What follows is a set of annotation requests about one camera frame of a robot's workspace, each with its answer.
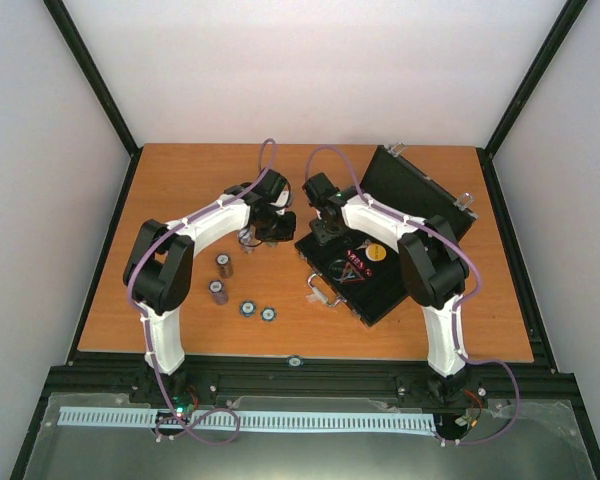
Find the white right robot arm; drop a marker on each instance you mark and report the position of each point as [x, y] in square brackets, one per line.
[434, 269]

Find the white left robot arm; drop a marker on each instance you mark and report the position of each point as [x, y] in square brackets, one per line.
[159, 269]

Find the black poker set case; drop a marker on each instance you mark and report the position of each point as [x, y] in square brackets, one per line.
[395, 182]

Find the white dealer button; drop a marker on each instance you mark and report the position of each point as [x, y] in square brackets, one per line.
[375, 252]

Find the black aluminium frame rail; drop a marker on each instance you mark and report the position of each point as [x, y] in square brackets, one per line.
[215, 381]

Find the white perforated cable strip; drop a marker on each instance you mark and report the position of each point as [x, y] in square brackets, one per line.
[253, 421]

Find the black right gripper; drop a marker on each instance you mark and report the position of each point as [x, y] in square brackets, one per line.
[322, 234]

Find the blue 10 chip stack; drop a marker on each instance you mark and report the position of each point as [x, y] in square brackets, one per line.
[245, 239]

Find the triangular all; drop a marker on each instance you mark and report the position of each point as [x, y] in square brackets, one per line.
[344, 271]

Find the brown chip stack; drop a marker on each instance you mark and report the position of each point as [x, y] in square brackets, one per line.
[224, 265]

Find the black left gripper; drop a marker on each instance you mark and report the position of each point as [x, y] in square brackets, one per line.
[286, 234]

